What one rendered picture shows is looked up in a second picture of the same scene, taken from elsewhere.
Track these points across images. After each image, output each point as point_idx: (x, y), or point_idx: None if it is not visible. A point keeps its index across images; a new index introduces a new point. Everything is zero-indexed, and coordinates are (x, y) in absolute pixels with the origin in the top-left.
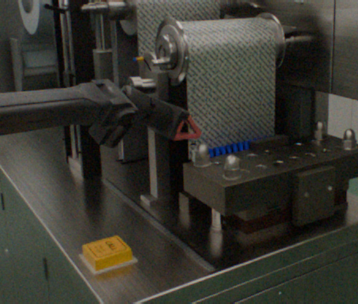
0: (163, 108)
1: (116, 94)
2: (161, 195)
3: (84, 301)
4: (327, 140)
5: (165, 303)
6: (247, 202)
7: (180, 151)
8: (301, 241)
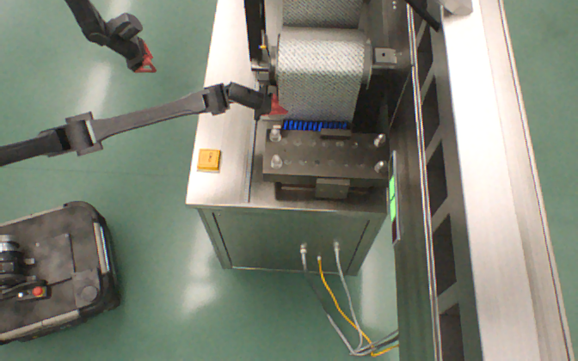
0: (255, 102)
1: (213, 102)
2: (271, 117)
3: None
4: (379, 149)
5: (214, 207)
6: (279, 180)
7: None
8: (307, 208)
